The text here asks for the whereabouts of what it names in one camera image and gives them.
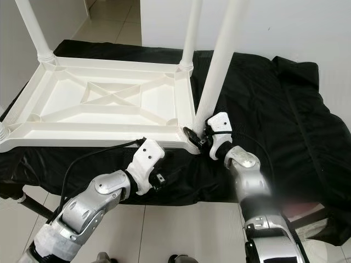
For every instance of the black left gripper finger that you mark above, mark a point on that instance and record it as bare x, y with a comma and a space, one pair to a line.
174, 173

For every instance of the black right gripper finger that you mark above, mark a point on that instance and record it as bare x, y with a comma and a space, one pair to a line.
192, 137

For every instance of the white plastic table top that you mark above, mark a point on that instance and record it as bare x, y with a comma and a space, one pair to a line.
153, 101

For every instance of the white plastic table leg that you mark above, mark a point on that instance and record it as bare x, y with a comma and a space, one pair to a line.
33, 30
192, 30
222, 66
3, 133

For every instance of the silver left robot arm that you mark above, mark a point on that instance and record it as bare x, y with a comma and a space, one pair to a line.
88, 205

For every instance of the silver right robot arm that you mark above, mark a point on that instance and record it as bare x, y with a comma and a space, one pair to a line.
249, 178

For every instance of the grey robot right foot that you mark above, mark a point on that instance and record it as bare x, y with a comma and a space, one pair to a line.
180, 259

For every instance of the grey robot foot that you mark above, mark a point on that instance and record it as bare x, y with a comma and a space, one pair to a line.
180, 259
103, 258

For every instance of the black cloth table cover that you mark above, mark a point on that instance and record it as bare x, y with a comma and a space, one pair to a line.
296, 120

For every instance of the grey robot left foot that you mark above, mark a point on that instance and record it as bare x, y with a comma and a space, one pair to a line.
103, 258

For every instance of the white round stand base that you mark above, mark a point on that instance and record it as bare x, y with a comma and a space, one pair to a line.
329, 253

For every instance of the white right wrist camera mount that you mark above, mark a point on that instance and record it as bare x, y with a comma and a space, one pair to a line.
222, 125

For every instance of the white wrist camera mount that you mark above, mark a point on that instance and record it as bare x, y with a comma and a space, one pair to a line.
222, 125
147, 154

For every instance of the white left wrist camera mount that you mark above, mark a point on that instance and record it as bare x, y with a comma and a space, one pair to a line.
147, 154

